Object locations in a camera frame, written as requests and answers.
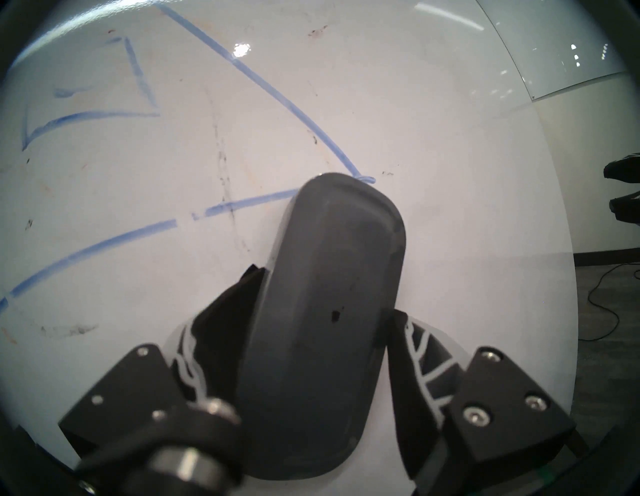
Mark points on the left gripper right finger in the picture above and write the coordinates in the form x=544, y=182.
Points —
x=505, y=415

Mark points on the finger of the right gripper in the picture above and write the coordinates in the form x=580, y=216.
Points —
x=625, y=169
x=629, y=207

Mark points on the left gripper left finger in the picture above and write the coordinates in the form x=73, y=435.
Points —
x=130, y=395

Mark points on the dark grey whiteboard eraser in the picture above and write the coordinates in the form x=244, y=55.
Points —
x=325, y=325

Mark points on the white whiteboard table surface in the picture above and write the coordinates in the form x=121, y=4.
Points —
x=450, y=150

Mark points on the blue marker triangle drawing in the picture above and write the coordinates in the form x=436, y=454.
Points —
x=280, y=100

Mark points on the black wall baseboard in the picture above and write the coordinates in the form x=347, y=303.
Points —
x=605, y=256

